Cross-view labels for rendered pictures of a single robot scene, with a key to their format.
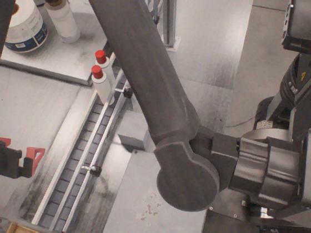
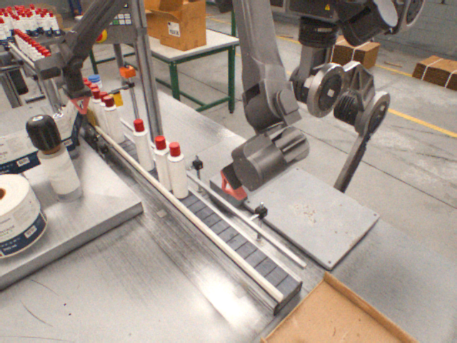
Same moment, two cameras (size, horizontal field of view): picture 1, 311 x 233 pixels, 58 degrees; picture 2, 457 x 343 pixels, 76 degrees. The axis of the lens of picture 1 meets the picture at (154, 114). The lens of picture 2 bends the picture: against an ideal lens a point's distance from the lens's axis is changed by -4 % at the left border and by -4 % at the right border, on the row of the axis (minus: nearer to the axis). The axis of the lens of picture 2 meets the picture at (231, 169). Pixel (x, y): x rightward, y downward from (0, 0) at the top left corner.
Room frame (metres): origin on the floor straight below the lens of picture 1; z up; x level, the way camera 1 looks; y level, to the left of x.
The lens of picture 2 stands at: (0.07, 0.79, 1.60)
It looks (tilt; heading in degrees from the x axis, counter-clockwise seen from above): 39 degrees down; 296
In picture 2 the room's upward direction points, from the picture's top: straight up
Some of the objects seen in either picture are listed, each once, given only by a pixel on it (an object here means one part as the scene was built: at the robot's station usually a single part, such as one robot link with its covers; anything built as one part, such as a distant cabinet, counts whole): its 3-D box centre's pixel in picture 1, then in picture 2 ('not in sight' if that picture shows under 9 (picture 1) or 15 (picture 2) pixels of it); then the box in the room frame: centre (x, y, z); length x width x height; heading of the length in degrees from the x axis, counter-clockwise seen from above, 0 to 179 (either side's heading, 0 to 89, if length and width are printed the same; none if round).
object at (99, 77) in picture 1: (102, 86); (178, 171); (0.56, 0.18, 0.98); 0.05 x 0.05 x 0.20
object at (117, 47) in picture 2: not in sight; (121, 63); (0.99, -0.10, 1.18); 0.04 x 0.04 x 0.21
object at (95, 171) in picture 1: (92, 172); (255, 226); (0.26, 0.22, 0.91); 0.07 x 0.03 x 0.16; 68
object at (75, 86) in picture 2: not in sight; (74, 82); (0.96, 0.15, 1.20); 0.10 x 0.07 x 0.07; 159
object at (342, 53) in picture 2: not in sight; (350, 53); (0.45, -4.13, 0.16); 0.65 x 0.54 x 0.32; 162
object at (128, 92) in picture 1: (124, 97); (193, 176); (0.54, 0.11, 0.91); 0.07 x 0.03 x 0.16; 68
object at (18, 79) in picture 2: not in sight; (11, 73); (2.72, -0.57, 0.71); 0.15 x 0.12 x 0.34; 68
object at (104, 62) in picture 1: (105, 71); (164, 163); (0.62, 0.16, 0.98); 0.05 x 0.05 x 0.20
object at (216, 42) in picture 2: not in sight; (151, 61); (2.46, -2.00, 0.39); 2.20 x 0.80 x 0.78; 158
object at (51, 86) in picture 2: not in sight; (63, 96); (1.30, -0.02, 1.01); 0.14 x 0.13 x 0.26; 158
